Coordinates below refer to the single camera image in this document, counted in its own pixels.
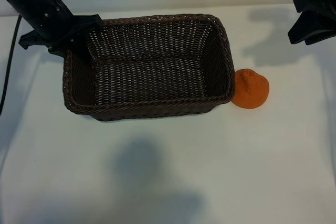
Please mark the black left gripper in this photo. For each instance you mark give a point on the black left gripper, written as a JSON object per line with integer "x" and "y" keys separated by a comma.
{"x": 44, "y": 19}

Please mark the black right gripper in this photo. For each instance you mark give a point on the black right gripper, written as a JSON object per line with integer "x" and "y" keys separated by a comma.
{"x": 323, "y": 1}

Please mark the orange mandarin with stem nub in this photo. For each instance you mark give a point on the orange mandarin with stem nub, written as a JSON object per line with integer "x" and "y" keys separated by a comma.
{"x": 252, "y": 93}

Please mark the dark brown wicker basket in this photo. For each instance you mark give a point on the dark brown wicker basket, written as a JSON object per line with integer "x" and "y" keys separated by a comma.
{"x": 152, "y": 77}

